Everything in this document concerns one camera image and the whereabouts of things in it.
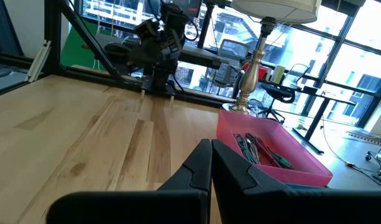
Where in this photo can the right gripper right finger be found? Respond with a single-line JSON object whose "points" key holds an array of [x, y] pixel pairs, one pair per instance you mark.
{"points": [[230, 174]]}

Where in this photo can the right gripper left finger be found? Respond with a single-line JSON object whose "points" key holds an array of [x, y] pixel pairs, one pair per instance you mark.
{"points": [[196, 177]]}

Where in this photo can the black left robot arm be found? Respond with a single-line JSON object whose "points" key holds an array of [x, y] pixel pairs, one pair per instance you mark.
{"points": [[160, 81]]}

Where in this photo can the grey mesh office chair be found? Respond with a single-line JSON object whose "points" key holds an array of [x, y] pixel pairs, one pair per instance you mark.
{"points": [[233, 49]]}

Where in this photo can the pink plastic bin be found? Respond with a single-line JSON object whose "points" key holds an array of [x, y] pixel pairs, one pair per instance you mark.
{"points": [[302, 174]]}

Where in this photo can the blue plastic bin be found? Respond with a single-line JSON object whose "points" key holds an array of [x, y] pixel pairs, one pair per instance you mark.
{"points": [[305, 185]]}

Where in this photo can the silver table lamp white shade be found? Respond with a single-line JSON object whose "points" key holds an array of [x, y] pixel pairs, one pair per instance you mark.
{"points": [[250, 77]]}

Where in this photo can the black office chair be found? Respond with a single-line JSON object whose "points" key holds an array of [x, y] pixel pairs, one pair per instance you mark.
{"points": [[277, 93]]}

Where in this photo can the black leg desk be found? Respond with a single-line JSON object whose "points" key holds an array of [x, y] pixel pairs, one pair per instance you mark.
{"points": [[314, 124]]}

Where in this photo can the red container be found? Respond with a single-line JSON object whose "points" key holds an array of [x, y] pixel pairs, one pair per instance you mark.
{"points": [[262, 73]]}

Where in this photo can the white cup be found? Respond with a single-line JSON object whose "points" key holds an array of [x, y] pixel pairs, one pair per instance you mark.
{"points": [[278, 74]]}

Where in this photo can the silver aluminium extrusion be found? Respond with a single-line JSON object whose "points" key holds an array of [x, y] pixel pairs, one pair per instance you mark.
{"points": [[38, 62]]}

